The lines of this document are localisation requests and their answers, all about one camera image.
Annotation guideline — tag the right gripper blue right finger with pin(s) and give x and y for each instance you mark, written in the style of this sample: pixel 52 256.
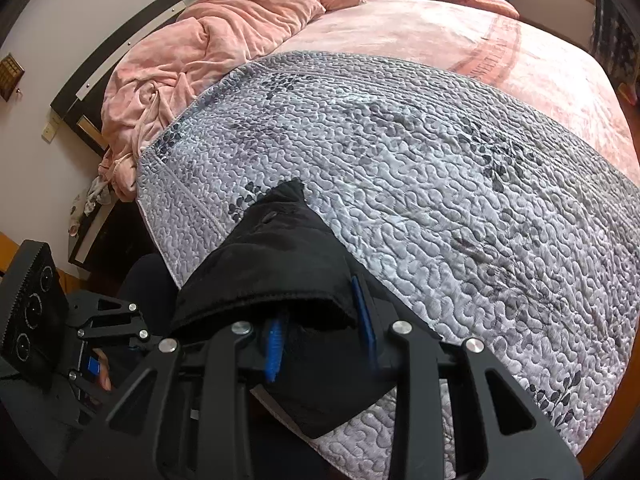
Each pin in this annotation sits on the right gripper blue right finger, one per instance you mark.
pixel 367 333

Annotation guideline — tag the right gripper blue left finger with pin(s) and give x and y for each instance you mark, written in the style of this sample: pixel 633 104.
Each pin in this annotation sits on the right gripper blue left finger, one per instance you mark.
pixel 273 350

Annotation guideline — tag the black quilted pants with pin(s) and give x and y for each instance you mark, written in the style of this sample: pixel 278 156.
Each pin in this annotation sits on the black quilted pants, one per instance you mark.
pixel 282 262

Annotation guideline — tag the left hand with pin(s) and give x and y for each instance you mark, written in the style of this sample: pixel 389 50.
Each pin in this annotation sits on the left hand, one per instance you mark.
pixel 104 372

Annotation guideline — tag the grey quilted bedspread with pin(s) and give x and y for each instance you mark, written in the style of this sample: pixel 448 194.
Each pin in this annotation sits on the grey quilted bedspread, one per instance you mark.
pixel 485 216

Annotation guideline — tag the dark wooden headboard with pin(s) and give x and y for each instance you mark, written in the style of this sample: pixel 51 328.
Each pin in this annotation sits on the dark wooden headboard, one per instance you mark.
pixel 79 102

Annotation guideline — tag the pink crumpled blanket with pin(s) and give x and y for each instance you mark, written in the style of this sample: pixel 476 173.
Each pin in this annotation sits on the pink crumpled blanket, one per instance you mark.
pixel 166 71

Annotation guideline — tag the pink bed sheet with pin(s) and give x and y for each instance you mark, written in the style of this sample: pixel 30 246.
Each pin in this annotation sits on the pink bed sheet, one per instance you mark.
pixel 544 71

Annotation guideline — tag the pink pillow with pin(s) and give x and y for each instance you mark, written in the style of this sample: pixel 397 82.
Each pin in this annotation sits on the pink pillow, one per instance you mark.
pixel 501 7

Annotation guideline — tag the dark right curtain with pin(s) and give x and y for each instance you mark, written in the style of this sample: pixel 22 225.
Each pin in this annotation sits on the dark right curtain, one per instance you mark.
pixel 614 45

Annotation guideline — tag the white wall socket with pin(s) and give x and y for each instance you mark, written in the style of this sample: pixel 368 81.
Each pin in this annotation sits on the white wall socket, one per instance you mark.
pixel 49 131

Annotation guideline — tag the brown wall box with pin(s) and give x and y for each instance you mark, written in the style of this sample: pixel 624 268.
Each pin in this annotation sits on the brown wall box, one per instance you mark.
pixel 11 73

